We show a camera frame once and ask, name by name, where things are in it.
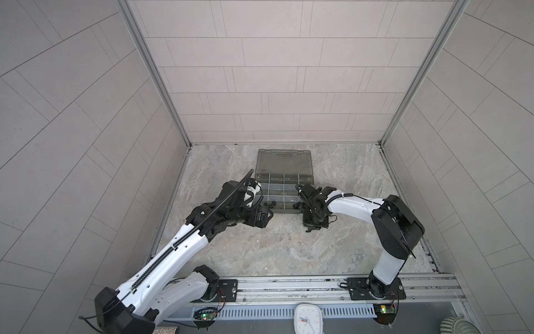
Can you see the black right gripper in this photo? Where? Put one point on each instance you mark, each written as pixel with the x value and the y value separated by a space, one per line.
pixel 311 227

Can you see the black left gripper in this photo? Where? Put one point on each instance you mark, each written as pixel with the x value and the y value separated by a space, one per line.
pixel 262 221

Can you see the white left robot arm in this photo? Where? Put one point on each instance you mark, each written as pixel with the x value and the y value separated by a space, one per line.
pixel 151 296

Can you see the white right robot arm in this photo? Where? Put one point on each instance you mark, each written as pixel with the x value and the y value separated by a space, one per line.
pixel 398 230

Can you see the translucent grey organizer box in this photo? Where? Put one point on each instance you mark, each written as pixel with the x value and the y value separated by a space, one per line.
pixel 279 172

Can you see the white square clock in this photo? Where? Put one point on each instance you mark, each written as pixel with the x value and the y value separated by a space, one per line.
pixel 308 319

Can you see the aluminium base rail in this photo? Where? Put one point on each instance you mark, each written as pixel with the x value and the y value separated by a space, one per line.
pixel 326 289

